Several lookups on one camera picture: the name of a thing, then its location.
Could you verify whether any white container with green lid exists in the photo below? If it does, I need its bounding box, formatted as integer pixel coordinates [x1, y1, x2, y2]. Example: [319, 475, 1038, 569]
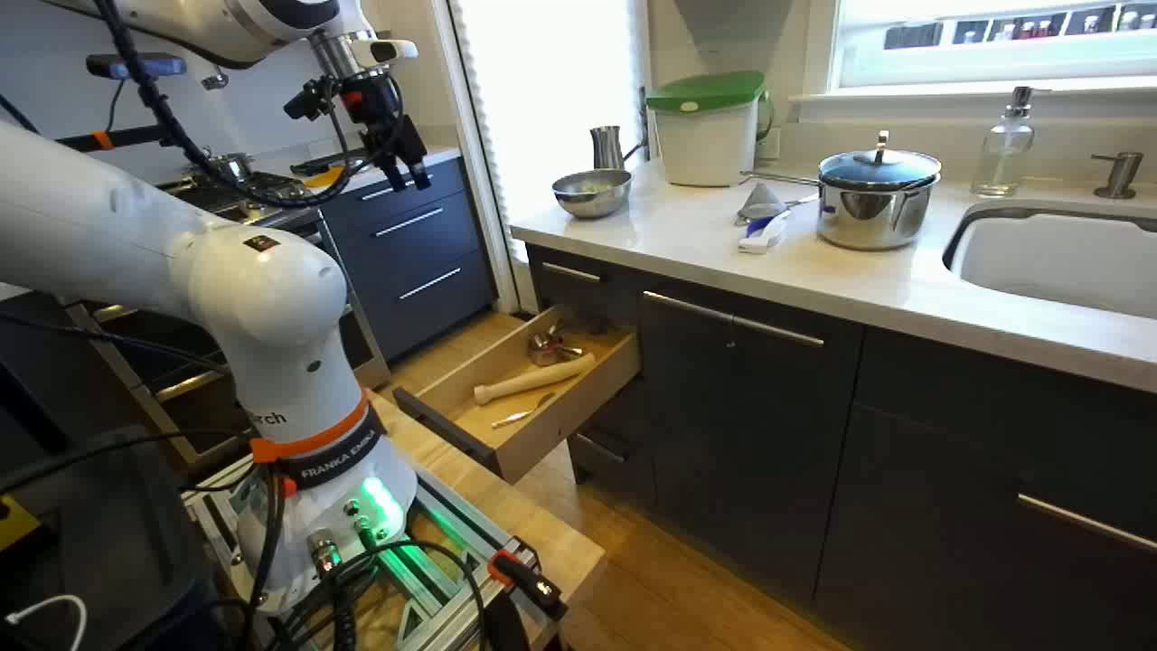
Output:
[644, 67, 779, 193]

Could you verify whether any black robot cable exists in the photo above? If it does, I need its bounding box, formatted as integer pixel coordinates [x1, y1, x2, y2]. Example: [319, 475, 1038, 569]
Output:
[90, 0, 374, 211]

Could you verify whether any undermount kitchen sink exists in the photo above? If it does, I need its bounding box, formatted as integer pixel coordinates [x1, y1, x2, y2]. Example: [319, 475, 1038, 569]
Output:
[942, 196, 1157, 325]

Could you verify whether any clear soap bottle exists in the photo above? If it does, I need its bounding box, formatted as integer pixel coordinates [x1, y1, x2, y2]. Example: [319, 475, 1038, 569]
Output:
[971, 83, 1038, 200]

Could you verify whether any steel mixing bowl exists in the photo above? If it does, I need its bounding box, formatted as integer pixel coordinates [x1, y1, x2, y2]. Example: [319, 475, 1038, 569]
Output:
[550, 166, 638, 223]

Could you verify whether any metal can opener utensil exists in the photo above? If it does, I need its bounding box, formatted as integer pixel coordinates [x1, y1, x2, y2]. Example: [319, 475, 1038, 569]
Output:
[526, 321, 595, 369]

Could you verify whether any door with white blind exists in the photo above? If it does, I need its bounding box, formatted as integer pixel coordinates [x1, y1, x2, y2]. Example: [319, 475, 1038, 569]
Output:
[433, 0, 654, 318]

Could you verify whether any steel pot with lid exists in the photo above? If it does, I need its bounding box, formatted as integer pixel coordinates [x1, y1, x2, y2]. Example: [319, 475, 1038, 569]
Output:
[814, 128, 943, 252]

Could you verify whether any white loose cable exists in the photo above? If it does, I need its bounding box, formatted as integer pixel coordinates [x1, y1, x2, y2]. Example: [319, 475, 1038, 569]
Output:
[5, 591, 93, 651]

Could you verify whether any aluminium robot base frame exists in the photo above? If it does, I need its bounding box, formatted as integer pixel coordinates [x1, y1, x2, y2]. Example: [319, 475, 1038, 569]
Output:
[176, 444, 572, 651]

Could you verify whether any blue and white dish brush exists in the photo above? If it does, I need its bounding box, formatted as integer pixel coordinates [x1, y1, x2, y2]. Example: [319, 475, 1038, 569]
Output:
[733, 200, 807, 256]

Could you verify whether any wooden drawer with dark front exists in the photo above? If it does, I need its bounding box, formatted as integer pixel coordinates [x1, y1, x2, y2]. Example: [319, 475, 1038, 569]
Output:
[393, 301, 644, 485]

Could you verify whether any short metal sink spout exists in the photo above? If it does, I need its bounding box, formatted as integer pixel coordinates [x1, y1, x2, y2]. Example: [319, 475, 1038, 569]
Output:
[1090, 147, 1147, 204]

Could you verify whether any dark blue drawer cabinet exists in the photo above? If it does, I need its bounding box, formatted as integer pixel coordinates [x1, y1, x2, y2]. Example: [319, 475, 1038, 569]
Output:
[319, 147, 499, 366]

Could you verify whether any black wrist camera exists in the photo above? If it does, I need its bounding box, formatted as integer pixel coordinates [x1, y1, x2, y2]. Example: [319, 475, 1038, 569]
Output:
[282, 75, 355, 128]

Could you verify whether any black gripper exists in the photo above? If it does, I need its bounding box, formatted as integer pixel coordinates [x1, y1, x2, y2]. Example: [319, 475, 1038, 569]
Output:
[339, 72, 433, 196]

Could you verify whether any small steel pitcher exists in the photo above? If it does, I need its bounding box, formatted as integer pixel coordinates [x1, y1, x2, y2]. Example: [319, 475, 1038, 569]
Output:
[586, 124, 646, 175]

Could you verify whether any window with white blind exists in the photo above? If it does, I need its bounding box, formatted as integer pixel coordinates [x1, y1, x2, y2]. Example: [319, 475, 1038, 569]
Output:
[828, 0, 1157, 94]

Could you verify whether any dark kitchen cabinet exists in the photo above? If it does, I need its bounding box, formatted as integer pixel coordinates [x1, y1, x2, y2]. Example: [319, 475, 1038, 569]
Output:
[526, 241, 1157, 651]

